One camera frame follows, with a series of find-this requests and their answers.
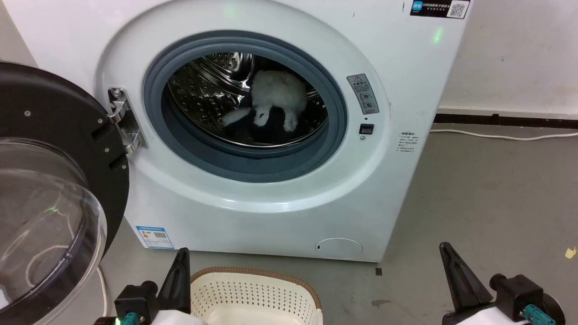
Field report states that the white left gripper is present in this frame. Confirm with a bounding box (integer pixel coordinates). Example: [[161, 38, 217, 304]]
[[151, 247, 206, 325]]

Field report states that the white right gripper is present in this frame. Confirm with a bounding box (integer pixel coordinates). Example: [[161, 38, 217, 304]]
[[439, 242, 530, 325]]

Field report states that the cream perforated laundry basket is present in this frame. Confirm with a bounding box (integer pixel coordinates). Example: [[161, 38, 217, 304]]
[[190, 267, 324, 325]]

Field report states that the white front-load washing machine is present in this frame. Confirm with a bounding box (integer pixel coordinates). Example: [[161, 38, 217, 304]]
[[5, 0, 472, 263]]

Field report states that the white plush toy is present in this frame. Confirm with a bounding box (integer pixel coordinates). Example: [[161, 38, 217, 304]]
[[220, 70, 308, 132]]

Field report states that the blue energy label sticker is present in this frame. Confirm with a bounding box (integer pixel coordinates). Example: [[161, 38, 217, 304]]
[[135, 226, 175, 250]]

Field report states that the round filter cover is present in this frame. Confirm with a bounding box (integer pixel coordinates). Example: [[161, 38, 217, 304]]
[[315, 237, 364, 260]]

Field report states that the grey rubber door gasket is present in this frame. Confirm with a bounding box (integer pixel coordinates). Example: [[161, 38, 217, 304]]
[[143, 30, 348, 183]]

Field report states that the small text sticker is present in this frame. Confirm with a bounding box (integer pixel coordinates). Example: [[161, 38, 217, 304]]
[[397, 131, 419, 154]]

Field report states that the chrome door hinge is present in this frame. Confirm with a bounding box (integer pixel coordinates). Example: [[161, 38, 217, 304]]
[[107, 88, 149, 154]]

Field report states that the black baseboard strip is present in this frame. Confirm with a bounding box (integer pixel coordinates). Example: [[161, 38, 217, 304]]
[[433, 113, 578, 130]]

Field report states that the dark clothing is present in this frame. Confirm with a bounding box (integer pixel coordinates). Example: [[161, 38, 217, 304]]
[[224, 107, 317, 146]]

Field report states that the perforated steel washer drum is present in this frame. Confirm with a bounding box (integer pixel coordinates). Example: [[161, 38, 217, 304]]
[[168, 52, 329, 149]]

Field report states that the grey warning sticker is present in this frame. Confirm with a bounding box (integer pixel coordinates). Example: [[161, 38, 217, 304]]
[[346, 74, 380, 115]]

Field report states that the black round washer door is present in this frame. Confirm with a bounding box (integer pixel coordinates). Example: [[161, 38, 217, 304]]
[[0, 62, 131, 325]]

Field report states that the black QR code sticker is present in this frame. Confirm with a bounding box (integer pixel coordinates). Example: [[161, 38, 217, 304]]
[[410, 0, 471, 19]]

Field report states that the white floor cable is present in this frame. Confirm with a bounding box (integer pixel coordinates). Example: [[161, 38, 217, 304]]
[[429, 129, 578, 141], [96, 266, 109, 317]]

